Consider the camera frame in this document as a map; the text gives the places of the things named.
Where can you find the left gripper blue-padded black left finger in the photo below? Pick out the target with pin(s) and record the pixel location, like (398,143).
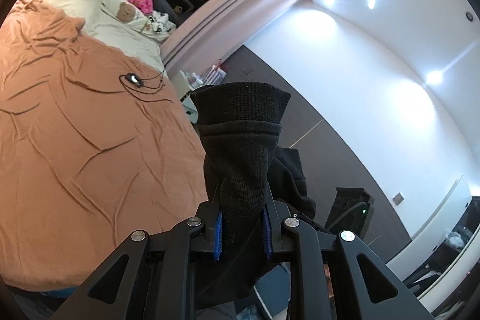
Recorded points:
(148,276)

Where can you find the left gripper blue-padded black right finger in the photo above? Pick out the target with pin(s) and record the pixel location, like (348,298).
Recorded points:
(334,276)

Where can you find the black t-shirt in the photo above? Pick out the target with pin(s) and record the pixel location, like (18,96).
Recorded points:
(239,125)

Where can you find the black floor power device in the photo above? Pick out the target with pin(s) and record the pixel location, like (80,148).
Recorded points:
(352,211)

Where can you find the brown bed blanket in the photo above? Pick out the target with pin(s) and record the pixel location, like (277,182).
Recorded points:
(86,157)

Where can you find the white bedside shelf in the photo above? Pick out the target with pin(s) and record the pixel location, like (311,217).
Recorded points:
(185,83)

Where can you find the small black device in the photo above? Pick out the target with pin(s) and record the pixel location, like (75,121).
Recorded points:
(134,80)

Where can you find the bear print pillow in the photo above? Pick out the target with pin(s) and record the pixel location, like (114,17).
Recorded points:
(155,26)

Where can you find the pink curtain right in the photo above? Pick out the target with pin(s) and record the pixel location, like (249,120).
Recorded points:
(216,30)

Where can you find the dark grey cushion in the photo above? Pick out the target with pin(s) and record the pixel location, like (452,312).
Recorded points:
(163,6)

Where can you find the pink crumpled garment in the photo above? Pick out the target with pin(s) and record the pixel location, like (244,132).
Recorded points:
(145,6)

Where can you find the cream white duvet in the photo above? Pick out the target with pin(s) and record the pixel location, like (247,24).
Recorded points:
(105,28)

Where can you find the wall socket plate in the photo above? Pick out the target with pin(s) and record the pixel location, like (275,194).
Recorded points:
(398,198)

